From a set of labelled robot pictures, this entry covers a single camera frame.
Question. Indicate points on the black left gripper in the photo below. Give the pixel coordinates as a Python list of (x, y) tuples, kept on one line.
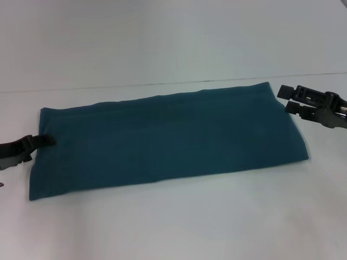
[(12, 154)]

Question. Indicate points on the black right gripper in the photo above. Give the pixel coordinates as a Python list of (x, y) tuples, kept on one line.
[(334, 112)]

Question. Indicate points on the teal t-shirt with FREE print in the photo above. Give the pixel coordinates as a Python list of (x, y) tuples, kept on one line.
[(162, 140)]

